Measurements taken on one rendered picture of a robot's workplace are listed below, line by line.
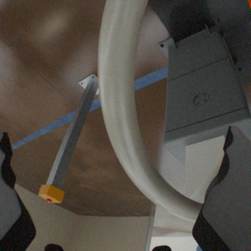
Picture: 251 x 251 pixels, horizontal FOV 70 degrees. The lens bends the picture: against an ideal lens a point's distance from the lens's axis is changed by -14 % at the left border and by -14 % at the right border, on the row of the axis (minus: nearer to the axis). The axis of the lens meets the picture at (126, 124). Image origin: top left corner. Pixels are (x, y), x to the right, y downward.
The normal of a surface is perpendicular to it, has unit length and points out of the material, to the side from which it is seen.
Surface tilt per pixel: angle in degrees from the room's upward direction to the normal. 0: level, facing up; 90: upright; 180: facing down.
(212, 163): 90
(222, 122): 90
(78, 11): 0
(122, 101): 36
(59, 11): 0
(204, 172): 90
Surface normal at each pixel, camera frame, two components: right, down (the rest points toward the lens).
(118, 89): 0.13, 0.52
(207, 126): -0.61, -0.57
